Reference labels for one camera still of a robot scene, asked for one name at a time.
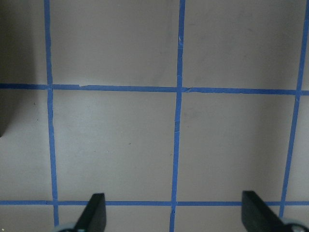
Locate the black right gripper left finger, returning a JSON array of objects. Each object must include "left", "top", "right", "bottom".
[{"left": 54, "top": 192, "right": 107, "bottom": 232}]

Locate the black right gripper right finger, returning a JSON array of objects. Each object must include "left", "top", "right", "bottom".
[{"left": 241, "top": 190, "right": 309, "bottom": 232}]

